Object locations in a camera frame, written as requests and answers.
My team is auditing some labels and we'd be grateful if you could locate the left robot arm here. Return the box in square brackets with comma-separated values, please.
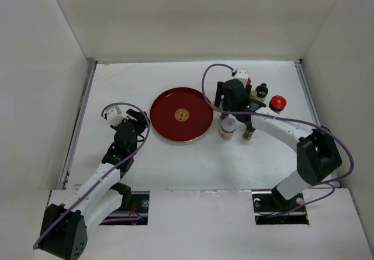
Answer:
[33, 105, 150, 259]

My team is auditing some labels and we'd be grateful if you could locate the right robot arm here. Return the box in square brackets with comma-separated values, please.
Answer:
[214, 79, 342, 211]

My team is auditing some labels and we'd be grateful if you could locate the beige cap yellow bottle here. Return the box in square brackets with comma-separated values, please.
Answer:
[250, 90, 258, 102]

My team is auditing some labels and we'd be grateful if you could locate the white lid pink jar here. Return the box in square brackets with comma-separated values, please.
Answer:
[219, 117, 236, 140]

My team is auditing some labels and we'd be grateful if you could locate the black cap dark bottle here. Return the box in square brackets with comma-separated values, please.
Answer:
[255, 83, 269, 103]

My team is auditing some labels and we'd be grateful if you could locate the black cap spice bottle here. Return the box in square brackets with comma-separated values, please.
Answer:
[242, 126, 255, 141]

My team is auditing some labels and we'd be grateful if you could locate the red round tray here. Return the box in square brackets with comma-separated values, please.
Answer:
[150, 87, 214, 143]

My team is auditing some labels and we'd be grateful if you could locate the red lid sauce jar right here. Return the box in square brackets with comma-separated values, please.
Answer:
[269, 95, 287, 114]

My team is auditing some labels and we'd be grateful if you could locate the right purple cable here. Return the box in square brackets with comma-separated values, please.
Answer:
[201, 63, 355, 217]

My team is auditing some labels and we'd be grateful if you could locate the purple cable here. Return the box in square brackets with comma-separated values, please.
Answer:
[201, 63, 355, 217]
[32, 102, 151, 249]

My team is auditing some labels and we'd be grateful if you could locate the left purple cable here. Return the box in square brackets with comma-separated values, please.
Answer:
[32, 102, 151, 249]

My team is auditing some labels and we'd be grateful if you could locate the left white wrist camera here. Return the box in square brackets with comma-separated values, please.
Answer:
[105, 105, 124, 126]

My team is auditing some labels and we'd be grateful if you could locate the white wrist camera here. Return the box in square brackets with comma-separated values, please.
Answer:
[105, 105, 124, 126]
[232, 68, 249, 85]

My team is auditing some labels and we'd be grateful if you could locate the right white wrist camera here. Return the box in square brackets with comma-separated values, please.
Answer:
[232, 68, 249, 85]

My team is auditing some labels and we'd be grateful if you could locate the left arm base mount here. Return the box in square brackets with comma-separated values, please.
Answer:
[101, 183, 150, 226]

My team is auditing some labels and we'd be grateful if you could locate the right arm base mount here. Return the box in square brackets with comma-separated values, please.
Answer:
[252, 190, 309, 226]

